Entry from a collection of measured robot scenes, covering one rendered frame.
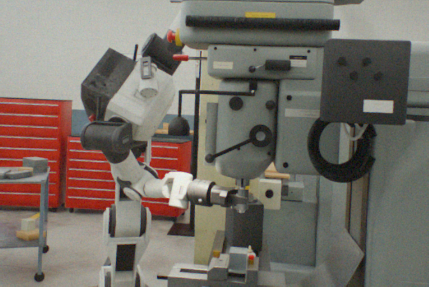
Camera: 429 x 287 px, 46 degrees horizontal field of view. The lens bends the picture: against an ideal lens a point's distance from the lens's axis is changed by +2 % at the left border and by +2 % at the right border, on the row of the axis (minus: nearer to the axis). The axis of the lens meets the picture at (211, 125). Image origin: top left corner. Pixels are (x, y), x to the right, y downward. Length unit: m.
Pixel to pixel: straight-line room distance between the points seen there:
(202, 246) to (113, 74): 1.91
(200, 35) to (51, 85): 10.05
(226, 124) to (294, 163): 0.24
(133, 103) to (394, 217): 0.95
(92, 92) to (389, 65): 1.04
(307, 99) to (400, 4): 9.73
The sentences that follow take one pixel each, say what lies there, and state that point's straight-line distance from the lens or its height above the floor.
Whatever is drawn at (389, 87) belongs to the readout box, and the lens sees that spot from 1.33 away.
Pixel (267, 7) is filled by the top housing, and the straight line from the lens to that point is 1.55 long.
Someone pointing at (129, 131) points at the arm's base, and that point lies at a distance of 1.80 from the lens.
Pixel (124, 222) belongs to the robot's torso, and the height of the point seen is 1.02.
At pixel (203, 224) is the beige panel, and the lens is 3.49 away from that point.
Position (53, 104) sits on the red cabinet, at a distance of 6.72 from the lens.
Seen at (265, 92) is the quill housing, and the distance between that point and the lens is 1.56.
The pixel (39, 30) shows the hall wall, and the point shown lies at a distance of 11.69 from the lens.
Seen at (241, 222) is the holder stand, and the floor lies 1.08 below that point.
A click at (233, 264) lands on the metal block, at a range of 1.54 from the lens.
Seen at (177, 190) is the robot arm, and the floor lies 1.24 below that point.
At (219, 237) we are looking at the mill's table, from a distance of 2.22.
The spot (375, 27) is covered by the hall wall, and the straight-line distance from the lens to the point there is 11.04.
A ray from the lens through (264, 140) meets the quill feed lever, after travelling 1.53.
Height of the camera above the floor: 1.56
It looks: 3 degrees down
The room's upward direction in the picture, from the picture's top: 3 degrees clockwise
